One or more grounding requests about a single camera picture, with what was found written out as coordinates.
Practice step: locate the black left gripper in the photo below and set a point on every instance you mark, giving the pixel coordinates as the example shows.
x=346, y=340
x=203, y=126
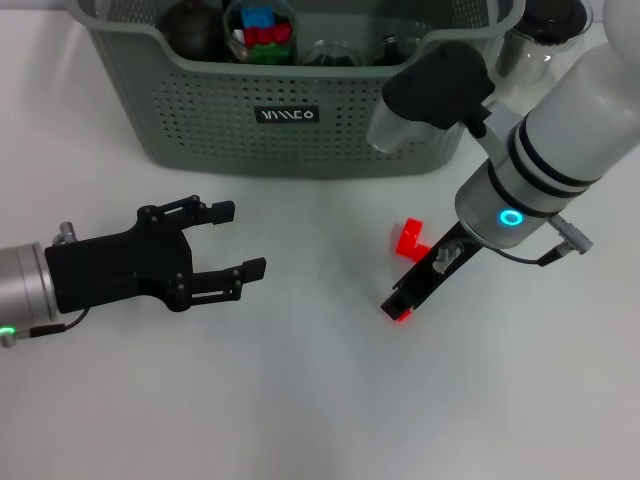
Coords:
x=115, y=270

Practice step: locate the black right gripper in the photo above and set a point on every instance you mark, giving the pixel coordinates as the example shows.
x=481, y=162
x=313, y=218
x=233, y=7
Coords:
x=435, y=270

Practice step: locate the small orange-red rounded toy brick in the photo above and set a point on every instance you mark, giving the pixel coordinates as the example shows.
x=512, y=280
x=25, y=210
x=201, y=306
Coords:
x=404, y=315

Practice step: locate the green toy brick with side studs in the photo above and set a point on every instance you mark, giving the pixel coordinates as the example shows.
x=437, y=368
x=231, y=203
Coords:
x=272, y=50

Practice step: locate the dark red long toy brick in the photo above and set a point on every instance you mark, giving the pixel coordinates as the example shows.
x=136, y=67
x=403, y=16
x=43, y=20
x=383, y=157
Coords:
x=267, y=36

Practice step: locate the blue square toy plate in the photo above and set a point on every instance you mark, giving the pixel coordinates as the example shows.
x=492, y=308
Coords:
x=257, y=19

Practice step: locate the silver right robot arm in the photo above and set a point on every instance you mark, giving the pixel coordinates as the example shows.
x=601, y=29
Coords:
x=565, y=140

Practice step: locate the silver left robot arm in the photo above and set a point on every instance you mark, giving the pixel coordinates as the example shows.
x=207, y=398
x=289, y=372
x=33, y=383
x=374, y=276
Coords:
x=25, y=290

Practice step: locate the grey-green perforated storage bin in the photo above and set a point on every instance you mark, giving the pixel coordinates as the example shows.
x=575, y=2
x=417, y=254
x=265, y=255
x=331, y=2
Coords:
x=300, y=145

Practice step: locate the small orange-red square toy brick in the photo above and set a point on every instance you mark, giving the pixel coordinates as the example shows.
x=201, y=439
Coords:
x=419, y=252

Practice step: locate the large orange-red toy brick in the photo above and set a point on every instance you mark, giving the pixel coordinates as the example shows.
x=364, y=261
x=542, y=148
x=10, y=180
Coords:
x=409, y=240

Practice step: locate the dark clay teapot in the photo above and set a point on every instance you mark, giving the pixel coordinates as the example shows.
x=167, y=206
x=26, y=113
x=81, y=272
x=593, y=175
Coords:
x=192, y=30

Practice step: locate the glass carafe with black lid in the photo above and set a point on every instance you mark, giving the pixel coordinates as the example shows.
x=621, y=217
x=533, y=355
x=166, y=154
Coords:
x=540, y=35

